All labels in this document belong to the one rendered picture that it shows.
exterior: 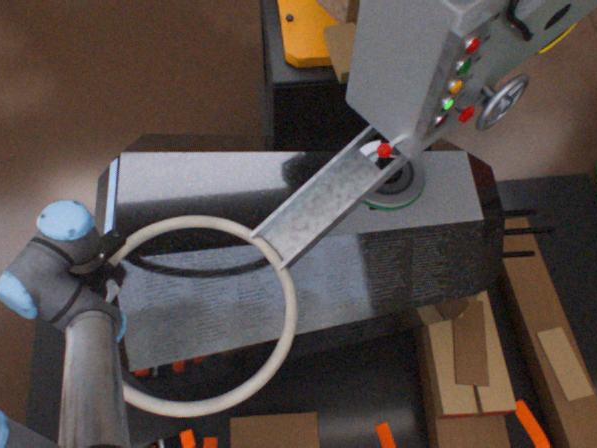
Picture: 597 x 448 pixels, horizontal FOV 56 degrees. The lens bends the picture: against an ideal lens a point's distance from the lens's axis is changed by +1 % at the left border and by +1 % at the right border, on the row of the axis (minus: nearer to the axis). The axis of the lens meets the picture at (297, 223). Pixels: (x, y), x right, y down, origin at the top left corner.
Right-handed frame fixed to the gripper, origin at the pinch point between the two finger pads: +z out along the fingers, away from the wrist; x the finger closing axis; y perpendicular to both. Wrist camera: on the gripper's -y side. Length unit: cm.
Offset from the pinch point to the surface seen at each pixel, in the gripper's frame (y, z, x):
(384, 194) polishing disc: -48, -5, 58
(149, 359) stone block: 7.8, 25.5, 11.2
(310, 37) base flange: -103, 0, 20
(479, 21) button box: -39, -71, 60
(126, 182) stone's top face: -30.1, 2.6, -10.6
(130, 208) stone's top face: -23.1, 2.8, -5.9
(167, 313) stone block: -2.9, 15.3, 12.7
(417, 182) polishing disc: -54, -6, 66
